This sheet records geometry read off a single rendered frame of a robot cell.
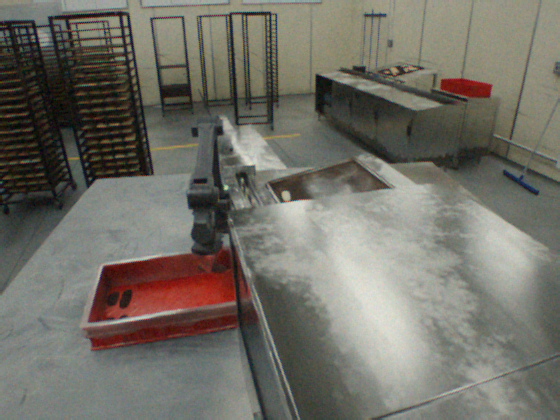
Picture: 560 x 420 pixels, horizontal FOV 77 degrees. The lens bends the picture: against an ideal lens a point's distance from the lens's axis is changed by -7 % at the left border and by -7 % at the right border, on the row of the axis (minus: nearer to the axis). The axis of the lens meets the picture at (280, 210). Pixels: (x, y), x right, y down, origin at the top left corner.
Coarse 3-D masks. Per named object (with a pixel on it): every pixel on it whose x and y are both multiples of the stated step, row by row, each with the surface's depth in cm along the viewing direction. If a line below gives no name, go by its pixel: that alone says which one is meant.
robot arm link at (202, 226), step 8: (216, 192) 104; (216, 200) 105; (192, 208) 105; (200, 208) 104; (208, 208) 104; (200, 216) 100; (192, 224) 102; (200, 224) 99; (208, 224) 101; (192, 232) 99; (200, 232) 100; (208, 232) 100; (200, 240) 101; (208, 240) 101
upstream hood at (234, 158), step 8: (224, 120) 300; (224, 128) 278; (232, 128) 277; (224, 136) 260; (232, 136) 259; (224, 144) 243; (232, 144) 243; (240, 144) 243; (224, 152) 229; (232, 152) 229; (240, 152) 229; (248, 152) 228; (224, 160) 216; (232, 160) 216; (240, 160) 216; (248, 160) 216; (224, 168) 206; (232, 168) 207; (240, 168) 208; (248, 168) 210; (224, 176) 208; (232, 176) 209
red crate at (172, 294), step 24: (120, 288) 130; (144, 288) 130; (168, 288) 130; (192, 288) 130; (216, 288) 130; (120, 312) 119; (144, 312) 119; (120, 336) 105; (144, 336) 107; (168, 336) 108
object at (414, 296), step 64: (384, 192) 84; (448, 192) 84; (256, 256) 62; (320, 256) 62; (384, 256) 62; (448, 256) 61; (512, 256) 61; (256, 320) 53; (320, 320) 49; (384, 320) 49; (448, 320) 48; (512, 320) 48; (320, 384) 40; (384, 384) 40; (448, 384) 39; (512, 384) 39
